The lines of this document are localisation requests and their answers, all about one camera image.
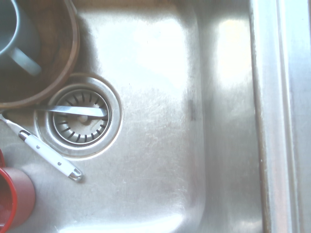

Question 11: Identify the metal sink drain strainer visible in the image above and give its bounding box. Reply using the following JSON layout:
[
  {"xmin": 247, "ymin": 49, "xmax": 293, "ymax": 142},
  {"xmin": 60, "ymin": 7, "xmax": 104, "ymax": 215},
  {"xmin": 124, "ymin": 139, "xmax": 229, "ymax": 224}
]
[{"xmin": 34, "ymin": 72, "xmax": 123, "ymax": 160}]

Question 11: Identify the red plastic cup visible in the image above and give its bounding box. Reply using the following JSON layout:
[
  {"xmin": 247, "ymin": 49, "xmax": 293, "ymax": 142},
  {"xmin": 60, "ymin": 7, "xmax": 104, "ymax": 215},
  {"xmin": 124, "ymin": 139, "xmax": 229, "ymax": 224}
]
[{"xmin": 0, "ymin": 148, "xmax": 37, "ymax": 232}]

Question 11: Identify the brown wooden bowl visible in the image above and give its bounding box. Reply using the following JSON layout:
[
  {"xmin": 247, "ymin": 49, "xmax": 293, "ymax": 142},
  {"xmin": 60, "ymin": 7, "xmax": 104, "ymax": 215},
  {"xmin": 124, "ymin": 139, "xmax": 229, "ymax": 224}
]
[{"xmin": 0, "ymin": 0, "xmax": 81, "ymax": 109}]

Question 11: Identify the grey-blue ceramic mug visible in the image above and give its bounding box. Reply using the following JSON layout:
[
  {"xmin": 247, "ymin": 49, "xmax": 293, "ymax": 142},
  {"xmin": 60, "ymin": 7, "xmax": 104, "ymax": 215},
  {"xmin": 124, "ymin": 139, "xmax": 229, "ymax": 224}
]
[{"xmin": 0, "ymin": 0, "xmax": 43, "ymax": 77}]

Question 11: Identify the stainless steel double sink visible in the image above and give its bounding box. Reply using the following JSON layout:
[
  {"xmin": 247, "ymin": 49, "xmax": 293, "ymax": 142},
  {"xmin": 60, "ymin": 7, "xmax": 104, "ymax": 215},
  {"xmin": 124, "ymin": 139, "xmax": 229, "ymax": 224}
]
[{"xmin": 0, "ymin": 0, "xmax": 311, "ymax": 233}]

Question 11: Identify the white-handled cutlery with narrow neck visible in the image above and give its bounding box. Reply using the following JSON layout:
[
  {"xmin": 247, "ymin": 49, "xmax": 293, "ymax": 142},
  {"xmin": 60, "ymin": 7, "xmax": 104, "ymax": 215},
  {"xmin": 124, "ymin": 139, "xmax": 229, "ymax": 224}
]
[{"xmin": 0, "ymin": 113, "xmax": 84, "ymax": 183}]

